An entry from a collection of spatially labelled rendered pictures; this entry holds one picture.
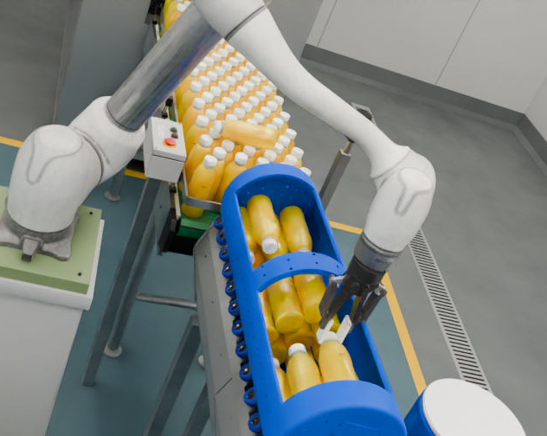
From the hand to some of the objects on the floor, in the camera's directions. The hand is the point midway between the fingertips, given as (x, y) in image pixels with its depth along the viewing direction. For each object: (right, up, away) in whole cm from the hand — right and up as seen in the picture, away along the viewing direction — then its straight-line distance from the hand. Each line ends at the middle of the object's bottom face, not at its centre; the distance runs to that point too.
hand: (333, 330), depth 168 cm
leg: (-58, -57, +105) cm, 133 cm away
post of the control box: (-83, -37, +120) cm, 150 cm away
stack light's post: (-26, -39, +155) cm, 162 cm away
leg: (-46, -60, +110) cm, 133 cm away
